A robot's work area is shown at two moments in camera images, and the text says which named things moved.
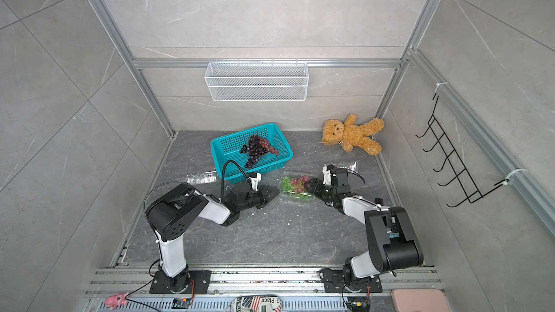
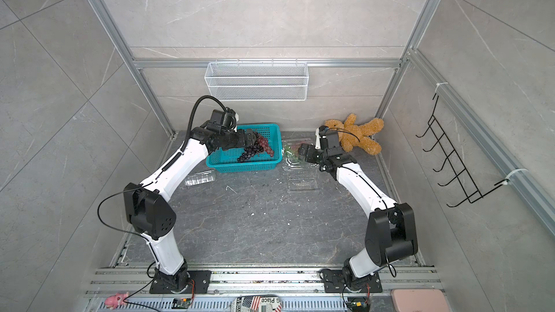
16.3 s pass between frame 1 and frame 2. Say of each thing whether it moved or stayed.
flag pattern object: stayed
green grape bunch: moved
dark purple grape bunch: moved
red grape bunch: moved
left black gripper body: moved
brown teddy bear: stayed
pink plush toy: stayed
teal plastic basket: moved
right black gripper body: moved
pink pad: stayed
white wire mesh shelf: stayed
